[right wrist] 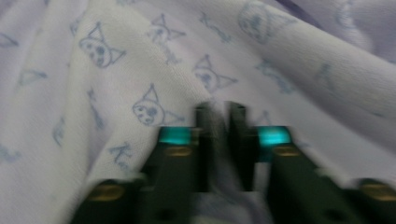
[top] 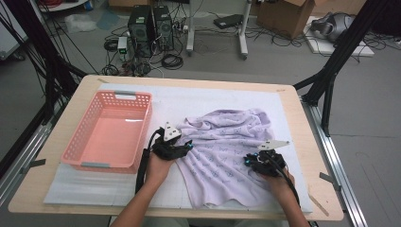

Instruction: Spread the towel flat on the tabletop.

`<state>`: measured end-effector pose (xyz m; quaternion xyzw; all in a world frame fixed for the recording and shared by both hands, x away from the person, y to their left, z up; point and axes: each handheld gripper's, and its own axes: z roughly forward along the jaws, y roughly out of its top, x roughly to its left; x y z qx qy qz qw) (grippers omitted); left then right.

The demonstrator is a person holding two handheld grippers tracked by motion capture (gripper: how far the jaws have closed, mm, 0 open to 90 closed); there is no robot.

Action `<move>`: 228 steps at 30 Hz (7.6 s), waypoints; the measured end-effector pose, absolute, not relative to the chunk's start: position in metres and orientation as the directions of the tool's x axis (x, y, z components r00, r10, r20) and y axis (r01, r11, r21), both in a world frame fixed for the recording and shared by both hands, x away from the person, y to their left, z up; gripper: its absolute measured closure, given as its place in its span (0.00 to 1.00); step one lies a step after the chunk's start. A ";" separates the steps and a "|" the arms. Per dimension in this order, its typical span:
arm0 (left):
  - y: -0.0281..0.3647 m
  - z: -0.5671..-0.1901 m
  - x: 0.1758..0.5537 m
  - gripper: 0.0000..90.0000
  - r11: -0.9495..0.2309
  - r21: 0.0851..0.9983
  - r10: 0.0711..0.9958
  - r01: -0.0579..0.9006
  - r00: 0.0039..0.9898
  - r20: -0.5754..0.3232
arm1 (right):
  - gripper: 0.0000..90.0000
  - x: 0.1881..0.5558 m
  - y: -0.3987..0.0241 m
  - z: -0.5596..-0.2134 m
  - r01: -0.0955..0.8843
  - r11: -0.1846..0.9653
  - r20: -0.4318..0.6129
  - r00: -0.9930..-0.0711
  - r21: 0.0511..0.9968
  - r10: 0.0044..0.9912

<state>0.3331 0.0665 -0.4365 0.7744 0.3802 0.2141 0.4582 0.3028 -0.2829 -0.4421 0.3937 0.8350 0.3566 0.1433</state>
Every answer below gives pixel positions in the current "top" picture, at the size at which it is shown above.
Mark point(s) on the pink plastic basket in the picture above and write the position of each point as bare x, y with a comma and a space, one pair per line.
110, 142

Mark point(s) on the person's left hand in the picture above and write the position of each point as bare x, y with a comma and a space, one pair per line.
159, 171

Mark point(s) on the black computer tower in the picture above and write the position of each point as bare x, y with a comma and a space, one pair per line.
140, 31
164, 28

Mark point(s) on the white metal stand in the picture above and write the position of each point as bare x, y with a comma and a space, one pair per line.
190, 31

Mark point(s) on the person's right hand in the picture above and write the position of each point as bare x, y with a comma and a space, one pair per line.
282, 184

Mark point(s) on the black flat device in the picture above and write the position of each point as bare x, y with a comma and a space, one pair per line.
228, 21

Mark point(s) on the aluminium rail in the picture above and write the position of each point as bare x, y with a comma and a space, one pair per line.
19, 164
334, 157

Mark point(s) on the grey and black device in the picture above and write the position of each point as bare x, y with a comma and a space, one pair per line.
334, 26

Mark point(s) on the white grid mat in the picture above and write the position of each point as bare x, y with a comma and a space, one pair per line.
205, 97

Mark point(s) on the clear plastic bag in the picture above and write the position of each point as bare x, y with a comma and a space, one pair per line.
78, 23

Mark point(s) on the white floor board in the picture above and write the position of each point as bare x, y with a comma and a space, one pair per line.
362, 50

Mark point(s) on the grey metal bracket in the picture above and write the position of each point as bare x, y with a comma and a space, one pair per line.
38, 163
327, 178

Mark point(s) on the white power supply box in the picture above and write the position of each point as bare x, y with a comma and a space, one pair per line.
122, 44

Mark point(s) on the thin wooden strip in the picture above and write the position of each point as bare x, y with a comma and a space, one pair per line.
318, 205

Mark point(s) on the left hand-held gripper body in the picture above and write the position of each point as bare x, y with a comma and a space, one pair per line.
167, 148

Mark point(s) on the black metal frame strut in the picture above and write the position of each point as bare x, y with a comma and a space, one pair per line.
340, 53
47, 56

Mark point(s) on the lilac printed towel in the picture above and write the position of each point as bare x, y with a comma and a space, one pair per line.
220, 151

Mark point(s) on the brown cardboard box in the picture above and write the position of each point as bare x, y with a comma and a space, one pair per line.
283, 19

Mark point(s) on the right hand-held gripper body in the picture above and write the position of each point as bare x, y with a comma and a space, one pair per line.
268, 162

